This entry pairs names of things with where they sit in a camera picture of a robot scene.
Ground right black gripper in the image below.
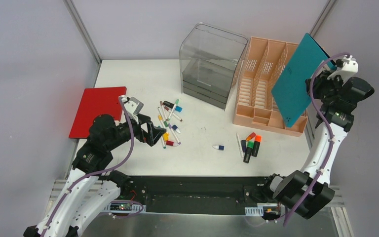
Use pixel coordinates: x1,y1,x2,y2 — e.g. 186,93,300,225
305,70,345,104

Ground teal notebook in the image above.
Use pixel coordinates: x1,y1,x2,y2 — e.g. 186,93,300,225
271,33,329,127

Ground red folder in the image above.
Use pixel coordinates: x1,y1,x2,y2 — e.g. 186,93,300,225
69,86,127,139

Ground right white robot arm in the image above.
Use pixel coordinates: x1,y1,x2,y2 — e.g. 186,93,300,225
260,75,375,221

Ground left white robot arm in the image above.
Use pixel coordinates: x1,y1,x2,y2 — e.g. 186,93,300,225
23,115,166,237

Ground teal marker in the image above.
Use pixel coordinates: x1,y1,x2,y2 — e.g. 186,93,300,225
160,137,166,149

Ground purple marker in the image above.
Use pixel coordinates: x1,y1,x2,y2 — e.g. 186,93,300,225
168,123,181,145

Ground brown marker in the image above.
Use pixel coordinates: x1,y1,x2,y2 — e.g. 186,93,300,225
164,106,183,121

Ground blue black marker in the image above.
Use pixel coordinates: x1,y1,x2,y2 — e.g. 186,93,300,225
162,101,183,113

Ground green cap marker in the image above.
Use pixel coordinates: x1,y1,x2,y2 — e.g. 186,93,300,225
167,99,179,120

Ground small blue cap bottle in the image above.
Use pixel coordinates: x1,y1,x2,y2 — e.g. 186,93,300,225
213,145,225,151

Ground peach file organizer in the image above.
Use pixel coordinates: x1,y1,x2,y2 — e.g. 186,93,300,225
233,37,308,137

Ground orange highlighter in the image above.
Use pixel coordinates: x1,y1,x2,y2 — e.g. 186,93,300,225
251,135,262,157

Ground small red-orange marker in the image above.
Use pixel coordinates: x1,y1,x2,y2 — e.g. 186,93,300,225
245,132,256,141

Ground white pen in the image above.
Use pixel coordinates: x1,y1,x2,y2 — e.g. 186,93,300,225
236,133,244,158

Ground green highlighter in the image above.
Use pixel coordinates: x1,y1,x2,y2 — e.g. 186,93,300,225
243,141,254,163

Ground clear grey drawer box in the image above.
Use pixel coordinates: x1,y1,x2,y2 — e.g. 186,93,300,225
179,22,249,109

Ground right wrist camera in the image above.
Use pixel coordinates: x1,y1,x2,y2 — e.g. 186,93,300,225
328,55,359,82

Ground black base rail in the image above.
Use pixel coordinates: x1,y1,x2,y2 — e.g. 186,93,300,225
117,176,282,215

